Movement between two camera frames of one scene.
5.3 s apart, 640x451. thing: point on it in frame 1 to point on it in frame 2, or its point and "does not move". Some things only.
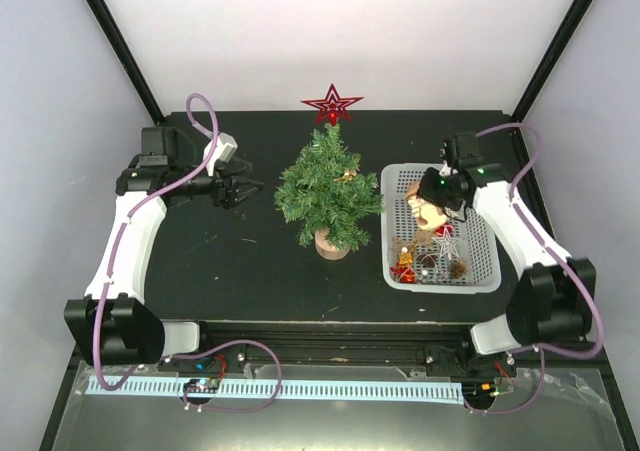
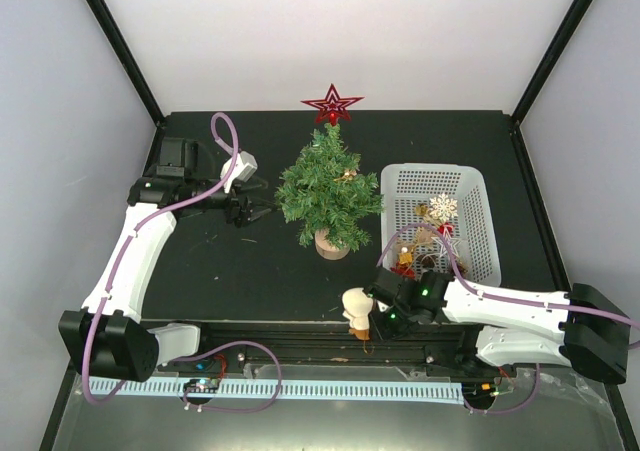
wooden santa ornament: (428, 217) to (357, 306)
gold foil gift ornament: (405, 258) does not move
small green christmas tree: (324, 194) does not move
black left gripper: (228, 197) to (241, 214)
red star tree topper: (333, 105) does not move
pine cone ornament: (426, 260) does not move
